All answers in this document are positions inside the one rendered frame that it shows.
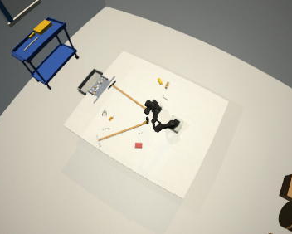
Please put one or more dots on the red rectangular block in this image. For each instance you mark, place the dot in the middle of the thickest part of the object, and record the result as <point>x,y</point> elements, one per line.
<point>138,145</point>

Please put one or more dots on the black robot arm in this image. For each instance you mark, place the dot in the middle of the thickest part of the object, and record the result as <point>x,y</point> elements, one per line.
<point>155,108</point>

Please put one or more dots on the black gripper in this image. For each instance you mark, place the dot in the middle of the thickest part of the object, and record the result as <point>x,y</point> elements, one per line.
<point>148,109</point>

